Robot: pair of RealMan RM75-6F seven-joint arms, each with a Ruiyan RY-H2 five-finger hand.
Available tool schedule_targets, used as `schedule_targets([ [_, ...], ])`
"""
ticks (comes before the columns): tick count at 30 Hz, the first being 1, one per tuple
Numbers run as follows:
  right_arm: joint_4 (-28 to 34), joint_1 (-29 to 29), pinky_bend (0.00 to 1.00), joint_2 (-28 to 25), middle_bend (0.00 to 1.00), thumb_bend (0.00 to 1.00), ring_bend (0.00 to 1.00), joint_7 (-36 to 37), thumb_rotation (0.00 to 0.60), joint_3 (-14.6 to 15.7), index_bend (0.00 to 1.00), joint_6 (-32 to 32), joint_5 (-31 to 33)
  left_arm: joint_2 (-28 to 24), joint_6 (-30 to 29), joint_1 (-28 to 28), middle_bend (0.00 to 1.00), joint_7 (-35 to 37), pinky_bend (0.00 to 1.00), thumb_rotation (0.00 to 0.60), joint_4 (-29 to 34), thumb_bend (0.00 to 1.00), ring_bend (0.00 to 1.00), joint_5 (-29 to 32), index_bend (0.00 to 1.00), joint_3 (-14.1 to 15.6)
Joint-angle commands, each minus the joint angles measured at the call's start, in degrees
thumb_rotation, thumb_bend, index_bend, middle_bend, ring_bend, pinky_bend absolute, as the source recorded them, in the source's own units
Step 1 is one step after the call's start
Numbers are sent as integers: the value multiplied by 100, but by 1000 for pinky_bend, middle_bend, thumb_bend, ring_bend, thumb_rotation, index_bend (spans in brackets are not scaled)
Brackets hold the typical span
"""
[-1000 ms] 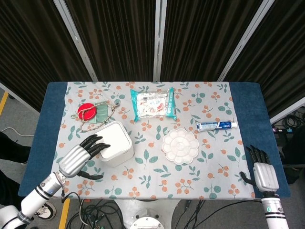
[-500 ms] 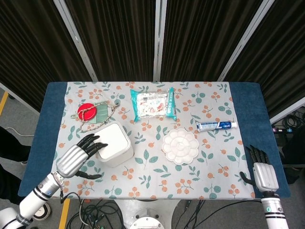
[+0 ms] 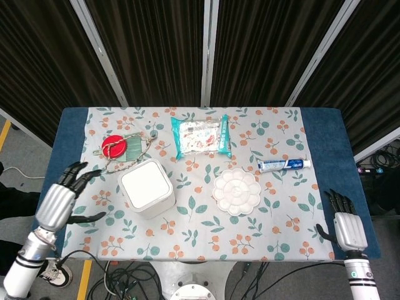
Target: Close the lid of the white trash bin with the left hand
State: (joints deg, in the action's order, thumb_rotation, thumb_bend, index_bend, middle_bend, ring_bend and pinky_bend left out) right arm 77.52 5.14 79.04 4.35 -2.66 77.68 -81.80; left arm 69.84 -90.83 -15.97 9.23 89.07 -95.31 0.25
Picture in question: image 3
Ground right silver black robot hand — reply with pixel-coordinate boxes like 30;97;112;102
315;188;369;251

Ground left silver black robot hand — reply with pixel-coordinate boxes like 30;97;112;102
34;161;108;234

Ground white square box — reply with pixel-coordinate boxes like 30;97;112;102
117;158;175;220

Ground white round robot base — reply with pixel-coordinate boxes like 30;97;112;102
170;281;218;300

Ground red round lid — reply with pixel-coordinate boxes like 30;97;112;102
101;134;129;159

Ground black white sneaker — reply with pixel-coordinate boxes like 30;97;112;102
38;259;74;289

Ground blue table cover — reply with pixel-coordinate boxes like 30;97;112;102
39;106;383;261

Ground blue white toothpaste tube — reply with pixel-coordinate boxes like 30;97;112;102
256;157;313;174

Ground green comb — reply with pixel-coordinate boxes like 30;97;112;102
116;132;147;163

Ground white flower paint palette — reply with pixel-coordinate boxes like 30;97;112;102
212;167;263;217

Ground floral leaf fruit tablecloth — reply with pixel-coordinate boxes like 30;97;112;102
62;106;336;262

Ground teal clear snack packet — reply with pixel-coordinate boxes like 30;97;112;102
170;114;233;161

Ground dark pleated curtain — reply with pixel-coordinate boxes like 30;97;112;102
0;0;400;157

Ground white floor cable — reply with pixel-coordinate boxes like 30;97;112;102
2;166;46;180

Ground white partition frame post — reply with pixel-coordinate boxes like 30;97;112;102
200;0;220;108
354;126;400;164
284;0;362;108
69;0;130;108
0;107;53;148

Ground black floor cable bundle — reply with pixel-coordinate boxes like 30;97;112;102
58;249;346;300

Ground braided beige rope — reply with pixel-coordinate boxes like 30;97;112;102
92;131;159;175

